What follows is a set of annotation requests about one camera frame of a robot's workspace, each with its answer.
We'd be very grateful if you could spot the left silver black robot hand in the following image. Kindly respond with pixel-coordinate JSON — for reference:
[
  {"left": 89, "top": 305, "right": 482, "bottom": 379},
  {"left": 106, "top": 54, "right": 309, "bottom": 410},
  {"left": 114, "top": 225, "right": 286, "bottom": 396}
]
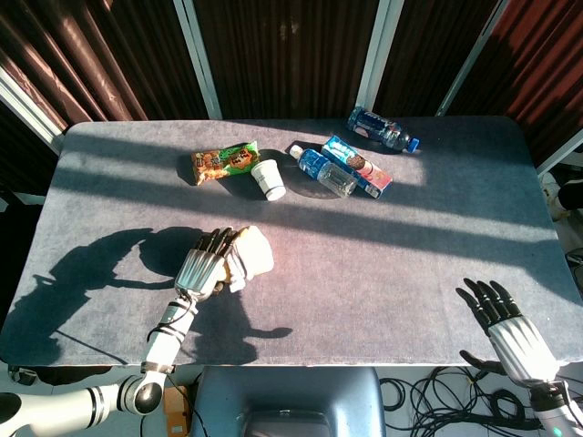
[{"left": 174, "top": 227, "right": 243, "bottom": 303}]

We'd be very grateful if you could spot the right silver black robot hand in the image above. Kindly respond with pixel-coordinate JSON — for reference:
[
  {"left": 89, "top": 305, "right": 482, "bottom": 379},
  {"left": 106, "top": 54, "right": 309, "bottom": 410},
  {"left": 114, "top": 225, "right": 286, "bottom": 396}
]
[{"left": 455, "top": 277, "right": 561, "bottom": 389}]

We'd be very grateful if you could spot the yellow plush toy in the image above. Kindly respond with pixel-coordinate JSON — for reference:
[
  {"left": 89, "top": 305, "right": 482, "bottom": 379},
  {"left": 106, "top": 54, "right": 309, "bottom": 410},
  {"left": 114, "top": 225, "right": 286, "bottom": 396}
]
[{"left": 212, "top": 224, "right": 275, "bottom": 293}]

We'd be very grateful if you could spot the orange green snack bag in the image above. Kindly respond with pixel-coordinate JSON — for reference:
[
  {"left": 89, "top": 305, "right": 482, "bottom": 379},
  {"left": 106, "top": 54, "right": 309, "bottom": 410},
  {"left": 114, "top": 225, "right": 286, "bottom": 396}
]
[{"left": 189, "top": 139, "right": 261, "bottom": 188}]

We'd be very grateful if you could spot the white paper cup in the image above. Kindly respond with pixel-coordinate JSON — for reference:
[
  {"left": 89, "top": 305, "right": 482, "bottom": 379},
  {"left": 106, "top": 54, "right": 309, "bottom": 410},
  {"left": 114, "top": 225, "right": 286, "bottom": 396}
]
[{"left": 250, "top": 158, "right": 288, "bottom": 202}]

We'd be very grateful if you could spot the orange box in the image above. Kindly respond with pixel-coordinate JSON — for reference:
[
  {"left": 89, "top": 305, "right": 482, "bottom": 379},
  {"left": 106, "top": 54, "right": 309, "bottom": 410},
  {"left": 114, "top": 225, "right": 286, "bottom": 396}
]
[{"left": 162, "top": 385, "right": 190, "bottom": 434}]

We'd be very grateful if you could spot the blue grey robot torso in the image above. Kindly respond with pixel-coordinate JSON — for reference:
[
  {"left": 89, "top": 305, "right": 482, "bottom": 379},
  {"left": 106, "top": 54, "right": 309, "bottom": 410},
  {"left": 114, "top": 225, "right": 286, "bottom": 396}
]
[{"left": 188, "top": 366, "right": 388, "bottom": 437}]

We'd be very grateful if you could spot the white cap plastic bottle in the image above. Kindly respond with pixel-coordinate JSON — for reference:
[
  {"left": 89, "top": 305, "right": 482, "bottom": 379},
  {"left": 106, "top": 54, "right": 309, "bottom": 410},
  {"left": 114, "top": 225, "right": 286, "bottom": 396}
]
[{"left": 289, "top": 144, "right": 359, "bottom": 199}]

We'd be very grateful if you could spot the grey table cloth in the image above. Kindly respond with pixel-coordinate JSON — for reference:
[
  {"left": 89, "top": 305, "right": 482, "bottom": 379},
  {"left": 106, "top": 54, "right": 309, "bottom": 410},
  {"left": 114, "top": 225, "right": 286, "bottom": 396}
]
[{"left": 0, "top": 116, "right": 583, "bottom": 368}]

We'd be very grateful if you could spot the blue pink cookie box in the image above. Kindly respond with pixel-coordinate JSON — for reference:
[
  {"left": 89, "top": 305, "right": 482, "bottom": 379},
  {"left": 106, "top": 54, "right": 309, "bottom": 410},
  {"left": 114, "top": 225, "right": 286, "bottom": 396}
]
[{"left": 321, "top": 134, "right": 394, "bottom": 199}]

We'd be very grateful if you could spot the blue cap plastic bottle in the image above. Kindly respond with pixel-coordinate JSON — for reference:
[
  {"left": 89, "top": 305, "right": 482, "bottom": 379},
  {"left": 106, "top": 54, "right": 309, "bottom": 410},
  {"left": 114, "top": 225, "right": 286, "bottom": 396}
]
[{"left": 346, "top": 106, "right": 421, "bottom": 154}]

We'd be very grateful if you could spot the reddish brown curtain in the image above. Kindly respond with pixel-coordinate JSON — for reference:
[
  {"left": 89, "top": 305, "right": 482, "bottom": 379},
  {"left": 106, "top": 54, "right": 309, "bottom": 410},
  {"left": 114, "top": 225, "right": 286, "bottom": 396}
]
[{"left": 373, "top": 0, "right": 583, "bottom": 168}]

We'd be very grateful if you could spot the black cable bundle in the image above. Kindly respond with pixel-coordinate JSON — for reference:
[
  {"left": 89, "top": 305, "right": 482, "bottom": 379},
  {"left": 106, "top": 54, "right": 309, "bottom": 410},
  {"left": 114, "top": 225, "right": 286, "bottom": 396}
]
[{"left": 378, "top": 365, "right": 544, "bottom": 437}]

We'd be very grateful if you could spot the white frame post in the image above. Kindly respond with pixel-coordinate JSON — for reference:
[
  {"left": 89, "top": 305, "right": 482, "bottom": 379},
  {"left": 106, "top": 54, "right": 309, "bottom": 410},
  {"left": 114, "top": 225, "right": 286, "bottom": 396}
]
[
  {"left": 0, "top": 66, "right": 66, "bottom": 154},
  {"left": 355, "top": 0, "right": 407, "bottom": 121},
  {"left": 435, "top": 0, "right": 510, "bottom": 117},
  {"left": 536, "top": 127, "right": 583, "bottom": 177},
  {"left": 172, "top": 0, "right": 223, "bottom": 121}
]

